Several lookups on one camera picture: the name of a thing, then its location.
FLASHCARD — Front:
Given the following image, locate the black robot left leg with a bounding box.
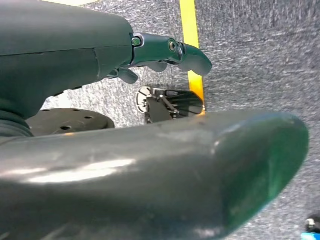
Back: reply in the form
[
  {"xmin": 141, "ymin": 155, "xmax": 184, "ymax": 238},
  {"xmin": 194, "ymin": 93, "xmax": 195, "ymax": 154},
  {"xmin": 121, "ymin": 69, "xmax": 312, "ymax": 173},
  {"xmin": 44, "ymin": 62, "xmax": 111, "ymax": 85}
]
[{"xmin": 26, "ymin": 108, "xmax": 115, "ymax": 137}]

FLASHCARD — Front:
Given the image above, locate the blue metal shelf rack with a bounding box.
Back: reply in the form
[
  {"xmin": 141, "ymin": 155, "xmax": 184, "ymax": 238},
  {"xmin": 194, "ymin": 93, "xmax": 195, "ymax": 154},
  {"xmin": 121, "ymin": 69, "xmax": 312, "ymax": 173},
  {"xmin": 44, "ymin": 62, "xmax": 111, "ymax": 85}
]
[{"xmin": 301, "ymin": 214, "xmax": 320, "ymax": 240}]

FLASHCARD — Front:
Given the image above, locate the black robot foot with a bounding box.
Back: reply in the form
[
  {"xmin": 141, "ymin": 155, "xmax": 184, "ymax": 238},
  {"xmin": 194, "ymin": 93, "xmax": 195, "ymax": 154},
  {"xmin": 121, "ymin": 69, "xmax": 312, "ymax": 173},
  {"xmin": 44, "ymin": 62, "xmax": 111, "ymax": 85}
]
[{"xmin": 136, "ymin": 86, "xmax": 205, "ymax": 125}]

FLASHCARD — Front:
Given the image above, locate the yellow floor tape square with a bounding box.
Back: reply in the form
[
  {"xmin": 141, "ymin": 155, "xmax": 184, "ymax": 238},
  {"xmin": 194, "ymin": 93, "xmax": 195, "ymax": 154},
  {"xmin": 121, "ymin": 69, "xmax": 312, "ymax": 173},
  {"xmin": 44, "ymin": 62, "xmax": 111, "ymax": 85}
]
[{"xmin": 179, "ymin": 0, "xmax": 206, "ymax": 116}]

